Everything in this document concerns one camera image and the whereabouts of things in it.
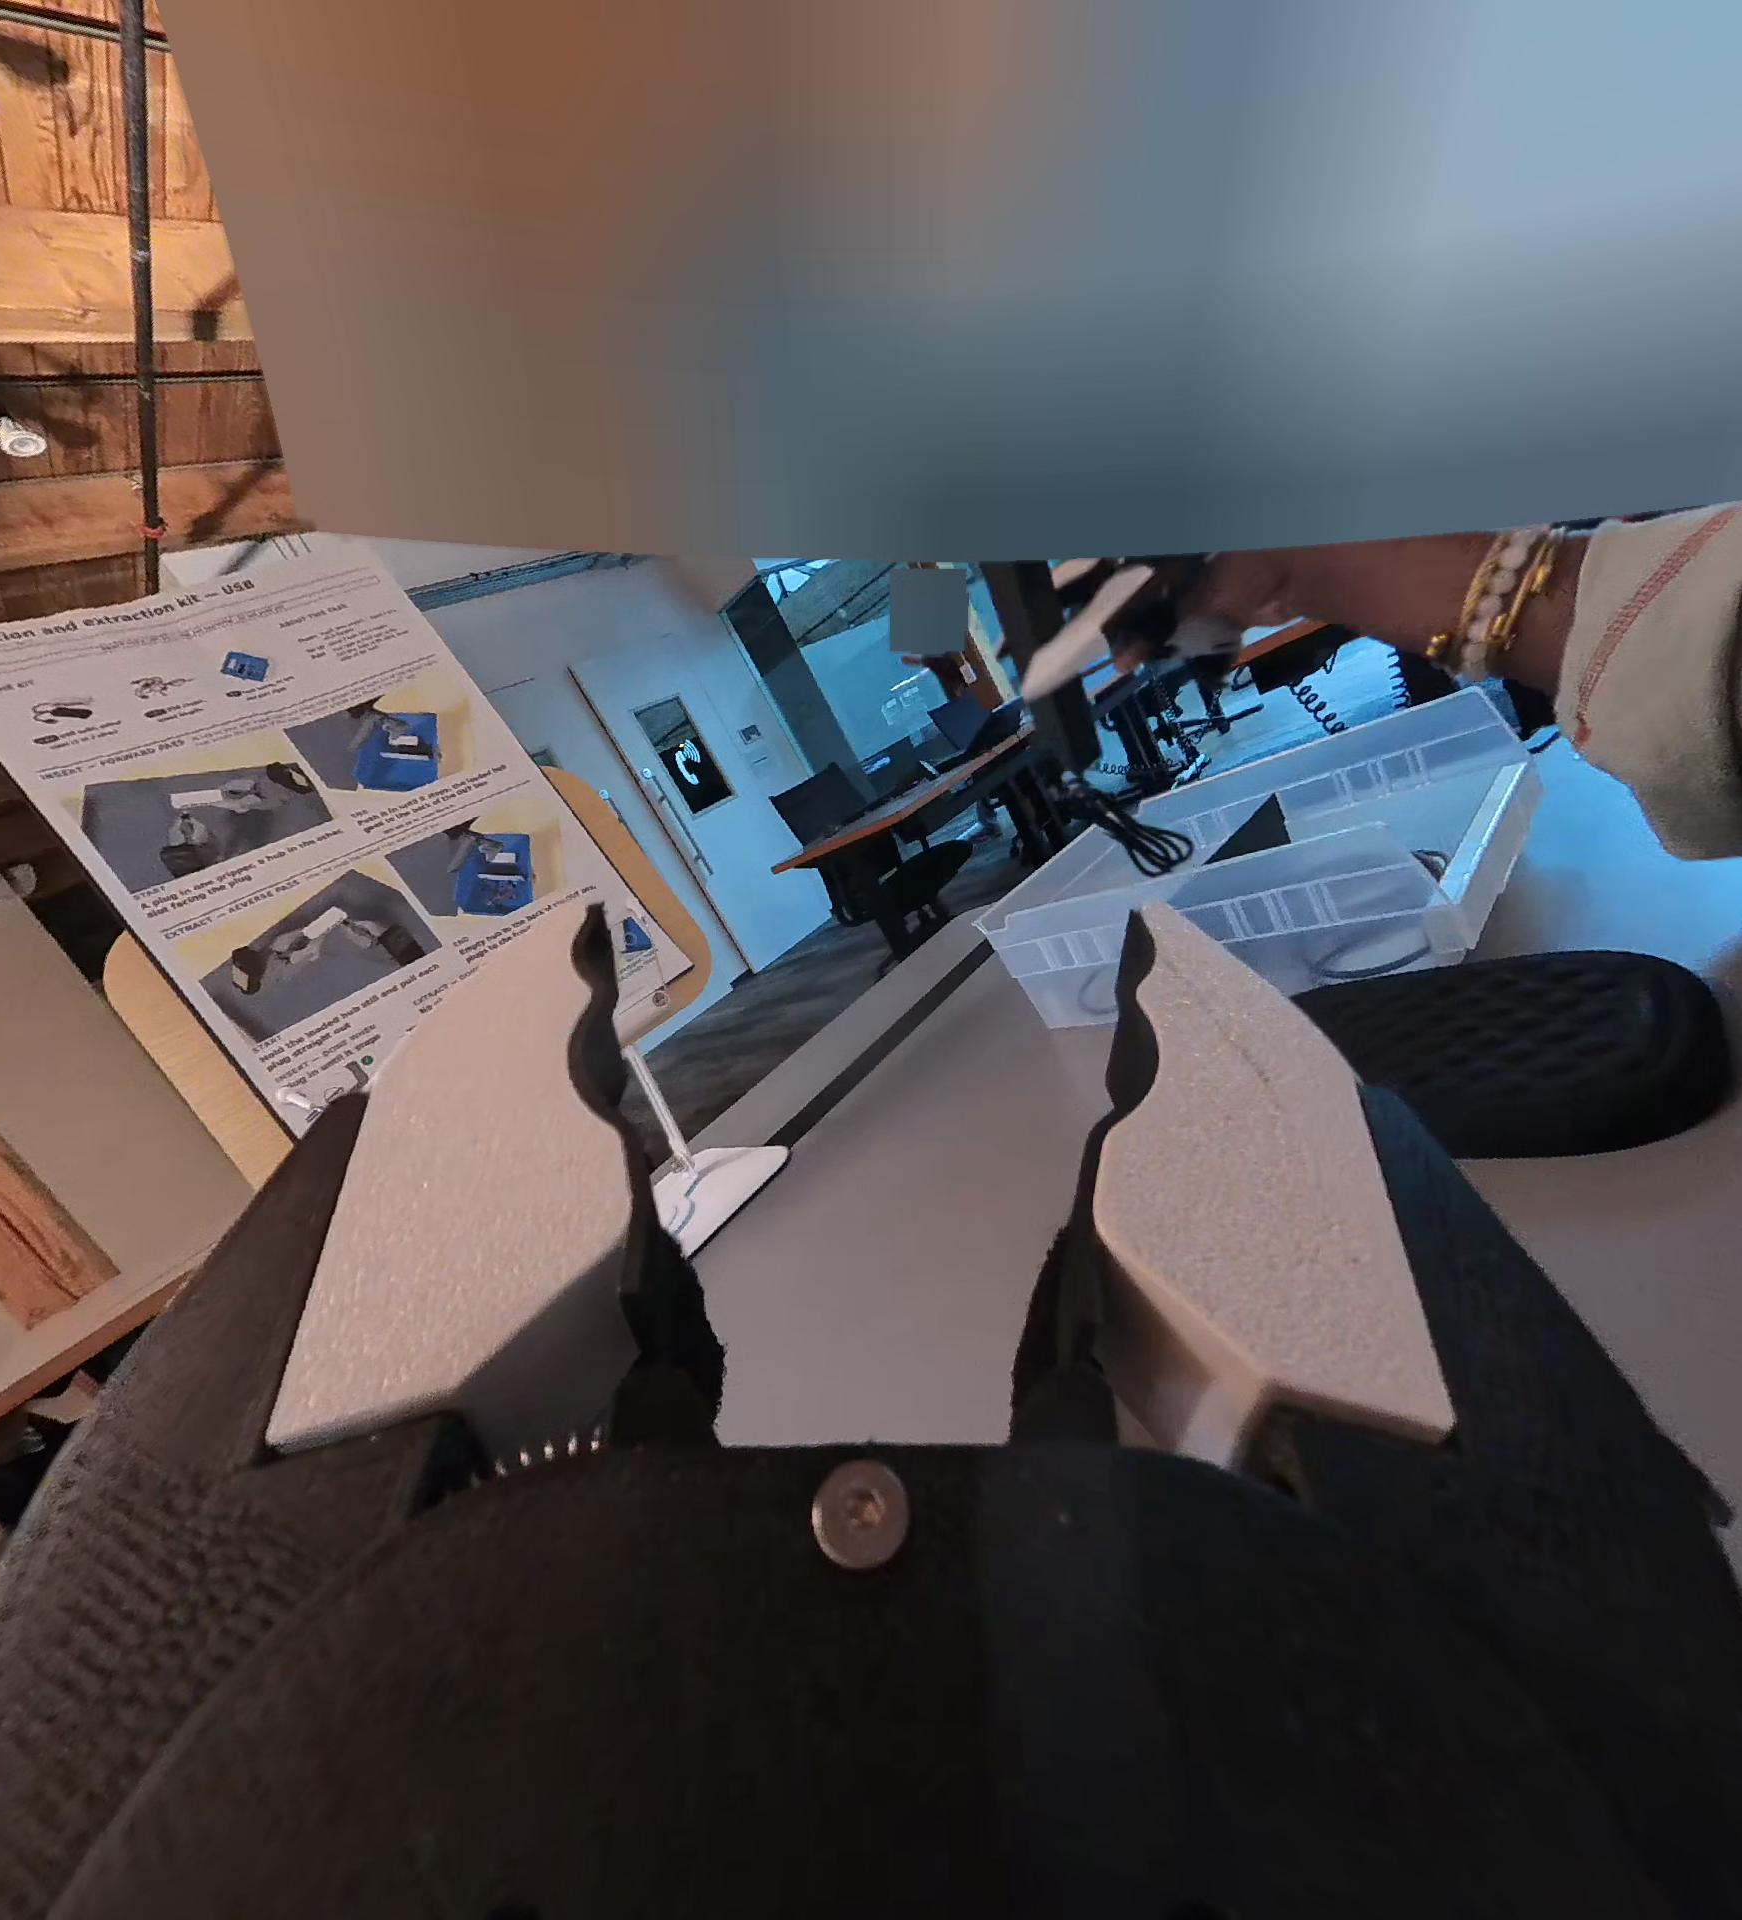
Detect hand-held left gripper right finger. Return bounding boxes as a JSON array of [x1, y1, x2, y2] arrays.
[[1011, 899, 1458, 1470]]

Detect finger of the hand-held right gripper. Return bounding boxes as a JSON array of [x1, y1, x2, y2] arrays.
[[1021, 564, 1163, 702]]

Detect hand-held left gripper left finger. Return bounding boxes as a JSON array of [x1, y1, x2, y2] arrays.
[[267, 899, 730, 1454]]

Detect black braided USB cable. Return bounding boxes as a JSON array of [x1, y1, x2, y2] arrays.
[[1058, 764, 1196, 879]]

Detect clear plastic bin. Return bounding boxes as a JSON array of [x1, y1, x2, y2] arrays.
[[977, 684, 1545, 1034]]

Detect person's right forearm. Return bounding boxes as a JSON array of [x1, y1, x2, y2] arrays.
[[1553, 491, 1742, 863]]

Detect person's right hand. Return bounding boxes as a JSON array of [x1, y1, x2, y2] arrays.
[[1200, 536, 1488, 669]]

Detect black bin divider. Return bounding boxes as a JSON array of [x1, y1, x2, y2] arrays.
[[1199, 792, 1296, 870]]

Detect wooden top office desk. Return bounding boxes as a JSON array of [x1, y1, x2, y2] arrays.
[[773, 720, 1069, 962]]

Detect black office chair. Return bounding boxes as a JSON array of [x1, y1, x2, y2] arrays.
[[769, 761, 971, 962]]

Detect black mesh wrist rest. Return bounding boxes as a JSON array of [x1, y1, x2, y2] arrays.
[[1289, 948, 1738, 1162]]

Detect black phone sign window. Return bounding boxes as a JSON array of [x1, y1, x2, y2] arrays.
[[634, 695, 734, 823]]

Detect instruction sheet sign board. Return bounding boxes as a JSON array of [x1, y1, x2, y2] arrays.
[[0, 536, 712, 1142]]

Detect black stand pole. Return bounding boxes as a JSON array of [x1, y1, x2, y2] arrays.
[[119, 0, 167, 600]]

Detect gold bracelets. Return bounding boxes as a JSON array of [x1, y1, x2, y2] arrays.
[[1422, 523, 1571, 679]]

